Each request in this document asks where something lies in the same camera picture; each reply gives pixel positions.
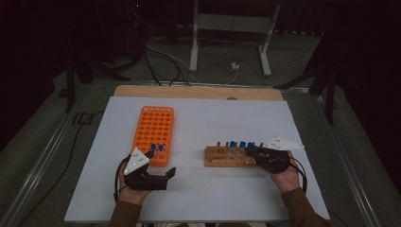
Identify metal frame rail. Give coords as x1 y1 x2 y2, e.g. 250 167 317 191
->
91 79 311 95
315 94 381 227
0 84 93 227

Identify wooden test tube rack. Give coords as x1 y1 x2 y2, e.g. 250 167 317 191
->
203 141 270 168

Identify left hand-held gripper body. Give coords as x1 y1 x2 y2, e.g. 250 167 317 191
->
123 147 168 192

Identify person's left hand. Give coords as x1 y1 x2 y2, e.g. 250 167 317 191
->
117 170 152 206

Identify person's right hand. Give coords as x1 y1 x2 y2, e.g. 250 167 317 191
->
269 150 301 193

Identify dark equipment stand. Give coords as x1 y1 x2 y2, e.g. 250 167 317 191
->
124 0 149 64

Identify black tripod stand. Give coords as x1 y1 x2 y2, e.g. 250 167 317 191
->
273 31 340 126
64 53 131 114

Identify hand-held gripper black cable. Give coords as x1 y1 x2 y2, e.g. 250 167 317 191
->
113 155 131 202
294 157 308 195

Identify right hand-held gripper black cable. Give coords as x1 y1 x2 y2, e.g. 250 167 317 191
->
294 157 308 195

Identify white floor cable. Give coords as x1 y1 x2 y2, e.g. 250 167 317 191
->
145 42 239 86

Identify orange plastic test tube rack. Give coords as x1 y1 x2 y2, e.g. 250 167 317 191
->
130 105 175 167

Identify thin black floor cable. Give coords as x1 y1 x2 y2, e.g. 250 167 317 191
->
18 110 105 227

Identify grey metal stand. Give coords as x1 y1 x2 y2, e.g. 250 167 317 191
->
188 0 282 78

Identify black floor cables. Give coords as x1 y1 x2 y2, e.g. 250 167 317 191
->
142 46 192 87

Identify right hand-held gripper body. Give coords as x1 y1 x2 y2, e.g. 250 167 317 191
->
253 136 305 175

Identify left hand-held gripper black cable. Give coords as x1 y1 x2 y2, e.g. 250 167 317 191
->
113 155 131 202

